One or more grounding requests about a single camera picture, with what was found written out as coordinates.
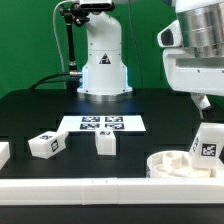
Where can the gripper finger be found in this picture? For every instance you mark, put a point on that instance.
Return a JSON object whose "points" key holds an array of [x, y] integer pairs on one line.
{"points": [[201, 101]]}

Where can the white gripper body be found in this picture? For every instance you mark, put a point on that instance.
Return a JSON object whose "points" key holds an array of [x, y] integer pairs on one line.
{"points": [[186, 73]]}

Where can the white round stool seat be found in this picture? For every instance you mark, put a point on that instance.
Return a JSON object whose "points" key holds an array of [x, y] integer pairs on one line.
{"points": [[174, 164]]}

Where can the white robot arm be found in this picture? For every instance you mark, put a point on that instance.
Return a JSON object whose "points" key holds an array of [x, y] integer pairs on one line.
{"points": [[193, 50]]}

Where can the white front fence bar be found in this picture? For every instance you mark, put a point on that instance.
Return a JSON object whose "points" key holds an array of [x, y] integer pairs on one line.
{"points": [[107, 191]]}

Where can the white fence bar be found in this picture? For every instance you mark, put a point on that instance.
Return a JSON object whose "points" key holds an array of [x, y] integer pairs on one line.
{"points": [[4, 153], [107, 191]]}

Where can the white left fence bar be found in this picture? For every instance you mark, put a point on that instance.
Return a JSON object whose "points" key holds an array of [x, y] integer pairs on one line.
{"points": [[4, 153]]}

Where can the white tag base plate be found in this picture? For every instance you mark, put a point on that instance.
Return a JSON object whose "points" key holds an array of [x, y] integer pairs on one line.
{"points": [[127, 123]]}

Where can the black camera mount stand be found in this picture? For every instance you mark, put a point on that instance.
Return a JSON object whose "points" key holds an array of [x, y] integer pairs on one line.
{"points": [[74, 15]]}

